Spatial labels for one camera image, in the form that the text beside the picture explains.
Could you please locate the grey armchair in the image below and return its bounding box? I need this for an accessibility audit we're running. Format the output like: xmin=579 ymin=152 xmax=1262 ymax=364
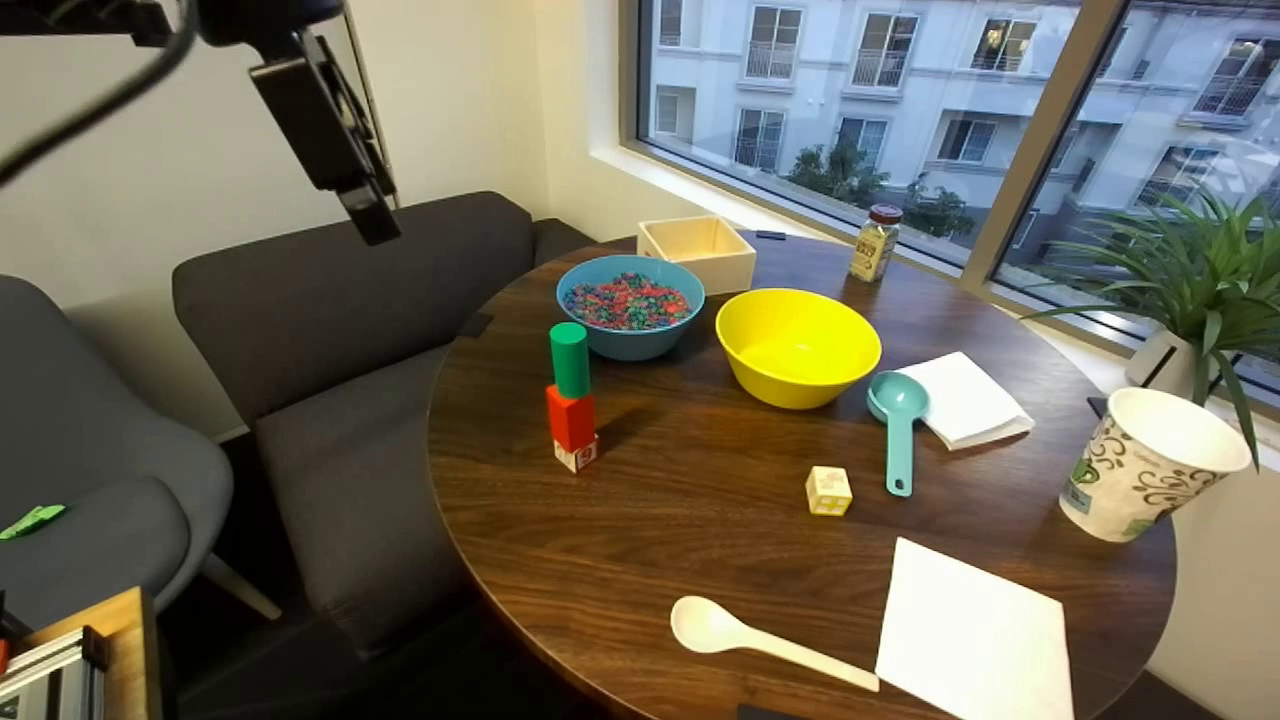
xmin=0 ymin=270 xmax=239 ymax=633

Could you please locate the teal measuring scoop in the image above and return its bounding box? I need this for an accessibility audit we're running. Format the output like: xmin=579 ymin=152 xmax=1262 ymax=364
xmin=864 ymin=369 xmax=935 ymax=499

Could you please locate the white wooden box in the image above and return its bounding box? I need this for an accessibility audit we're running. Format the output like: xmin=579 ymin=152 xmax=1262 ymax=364
xmin=631 ymin=212 xmax=758 ymax=301

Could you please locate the cream wooden cube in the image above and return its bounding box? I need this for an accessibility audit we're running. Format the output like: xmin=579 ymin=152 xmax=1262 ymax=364
xmin=800 ymin=465 xmax=857 ymax=518

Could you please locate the patterned paper cup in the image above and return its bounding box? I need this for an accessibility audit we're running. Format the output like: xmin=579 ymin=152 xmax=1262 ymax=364
xmin=1055 ymin=385 xmax=1254 ymax=549

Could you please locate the glass jar with dark lid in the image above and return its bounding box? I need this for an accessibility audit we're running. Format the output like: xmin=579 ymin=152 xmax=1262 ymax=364
xmin=846 ymin=198 xmax=906 ymax=289

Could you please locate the flat white napkin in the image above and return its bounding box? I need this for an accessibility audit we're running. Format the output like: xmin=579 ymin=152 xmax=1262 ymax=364
xmin=870 ymin=535 xmax=1075 ymax=720

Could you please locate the green potted plant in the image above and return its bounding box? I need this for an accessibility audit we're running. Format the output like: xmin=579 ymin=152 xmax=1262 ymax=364
xmin=1051 ymin=183 xmax=1280 ymax=470

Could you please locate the green item on armchair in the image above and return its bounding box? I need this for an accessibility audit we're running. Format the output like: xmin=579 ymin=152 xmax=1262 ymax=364
xmin=0 ymin=499 xmax=66 ymax=542

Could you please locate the window frame post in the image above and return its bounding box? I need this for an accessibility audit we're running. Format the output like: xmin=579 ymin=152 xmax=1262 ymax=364
xmin=954 ymin=0 xmax=1133 ymax=291

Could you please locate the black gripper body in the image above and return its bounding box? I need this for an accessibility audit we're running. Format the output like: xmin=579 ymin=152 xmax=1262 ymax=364
xmin=247 ymin=27 xmax=399 ymax=198

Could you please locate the green cylinder block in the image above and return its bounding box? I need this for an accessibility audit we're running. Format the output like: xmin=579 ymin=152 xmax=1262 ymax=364
xmin=544 ymin=320 xmax=594 ymax=405

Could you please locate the wood and aluminium robot stand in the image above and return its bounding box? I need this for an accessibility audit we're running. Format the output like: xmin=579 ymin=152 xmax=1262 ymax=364
xmin=0 ymin=583 xmax=167 ymax=720

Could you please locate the blue bowl of coloured beads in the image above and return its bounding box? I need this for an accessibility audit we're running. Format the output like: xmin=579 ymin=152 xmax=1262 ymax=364
xmin=550 ymin=253 xmax=710 ymax=364

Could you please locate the yellow plastic bowl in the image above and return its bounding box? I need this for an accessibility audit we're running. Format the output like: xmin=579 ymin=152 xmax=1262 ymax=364
xmin=710 ymin=283 xmax=887 ymax=411

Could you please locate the small white printed cube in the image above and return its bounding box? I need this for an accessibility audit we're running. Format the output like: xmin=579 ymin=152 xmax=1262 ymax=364
xmin=550 ymin=437 xmax=603 ymax=475

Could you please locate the dark grey sofa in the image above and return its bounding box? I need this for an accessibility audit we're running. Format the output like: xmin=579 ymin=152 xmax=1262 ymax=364
xmin=167 ymin=187 xmax=594 ymax=660

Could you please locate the folded white napkin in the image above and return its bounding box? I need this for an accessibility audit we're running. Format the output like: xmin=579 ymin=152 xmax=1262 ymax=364
xmin=890 ymin=347 xmax=1039 ymax=456

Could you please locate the orange rectangular block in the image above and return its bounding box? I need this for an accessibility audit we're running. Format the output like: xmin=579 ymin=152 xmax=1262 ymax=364
xmin=540 ymin=380 xmax=599 ymax=456

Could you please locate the white plastic spoon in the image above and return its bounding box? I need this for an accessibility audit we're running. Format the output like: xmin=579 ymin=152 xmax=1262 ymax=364
xmin=666 ymin=593 xmax=884 ymax=695

